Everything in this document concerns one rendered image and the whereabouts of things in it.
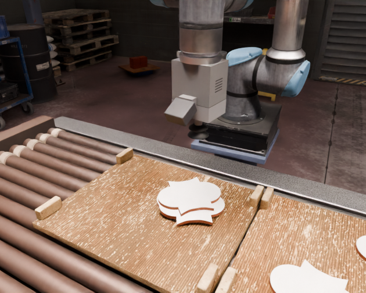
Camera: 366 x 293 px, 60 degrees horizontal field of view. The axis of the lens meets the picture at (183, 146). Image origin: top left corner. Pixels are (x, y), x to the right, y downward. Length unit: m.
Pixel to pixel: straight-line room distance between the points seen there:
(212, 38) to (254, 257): 0.40
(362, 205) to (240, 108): 0.48
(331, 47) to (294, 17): 4.34
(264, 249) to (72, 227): 0.40
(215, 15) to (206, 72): 0.09
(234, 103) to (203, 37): 0.58
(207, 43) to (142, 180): 0.42
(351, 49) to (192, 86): 4.80
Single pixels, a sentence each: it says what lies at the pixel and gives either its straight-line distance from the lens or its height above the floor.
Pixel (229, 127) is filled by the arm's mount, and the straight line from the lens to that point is 1.08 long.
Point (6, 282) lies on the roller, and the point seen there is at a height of 0.92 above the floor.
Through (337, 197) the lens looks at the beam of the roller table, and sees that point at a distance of 0.89.
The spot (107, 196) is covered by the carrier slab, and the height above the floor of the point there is 0.94.
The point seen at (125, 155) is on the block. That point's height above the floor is 0.96.
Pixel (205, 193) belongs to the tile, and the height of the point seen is 0.96.
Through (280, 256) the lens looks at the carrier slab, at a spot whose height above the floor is 0.94.
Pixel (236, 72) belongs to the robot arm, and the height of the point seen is 1.13.
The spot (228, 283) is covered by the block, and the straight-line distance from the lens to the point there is 0.56.
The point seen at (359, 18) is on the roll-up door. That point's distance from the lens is 5.25.
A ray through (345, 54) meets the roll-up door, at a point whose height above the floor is 0.42.
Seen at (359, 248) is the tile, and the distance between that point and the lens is 0.72.
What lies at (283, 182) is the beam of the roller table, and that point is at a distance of 0.90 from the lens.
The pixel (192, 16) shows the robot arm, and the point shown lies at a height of 1.35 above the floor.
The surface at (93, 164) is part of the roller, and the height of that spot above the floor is 0.92.
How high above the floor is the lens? 1.40
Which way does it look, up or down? 28 degrees down
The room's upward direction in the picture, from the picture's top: straight up
